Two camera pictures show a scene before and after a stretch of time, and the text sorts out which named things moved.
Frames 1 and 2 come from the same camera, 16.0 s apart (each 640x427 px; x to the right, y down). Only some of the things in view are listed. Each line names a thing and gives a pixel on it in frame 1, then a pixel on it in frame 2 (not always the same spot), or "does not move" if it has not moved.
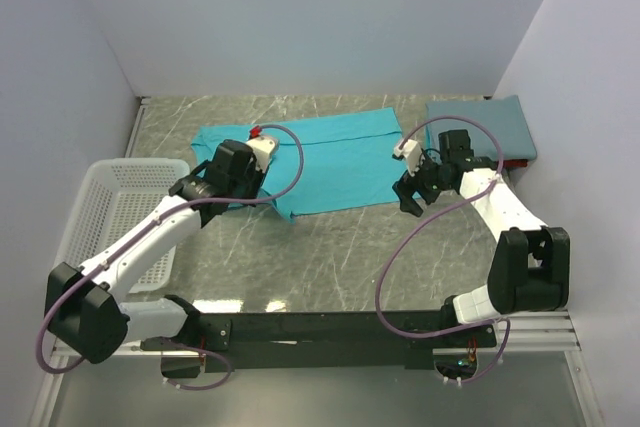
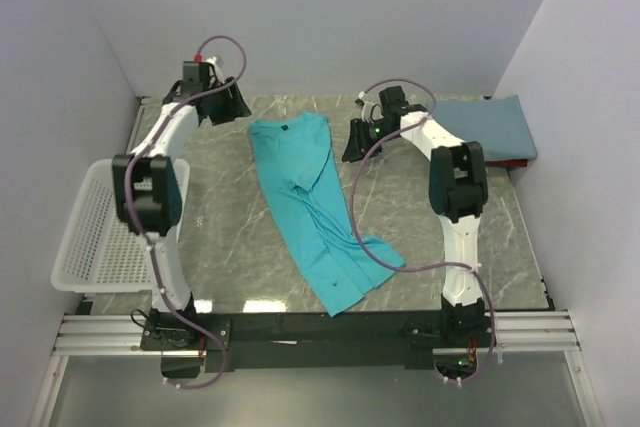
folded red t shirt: x=515 y=163 does not move
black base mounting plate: x=322 y=341 does not move
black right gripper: x=405 y=190 to x=358 y=145
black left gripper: x=259 y=177 to x=235 y=107
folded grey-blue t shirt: x=501 y=115 does not move
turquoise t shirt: x=324 y=163 to x=297 y=163
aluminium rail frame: x=539 y=334 does not move
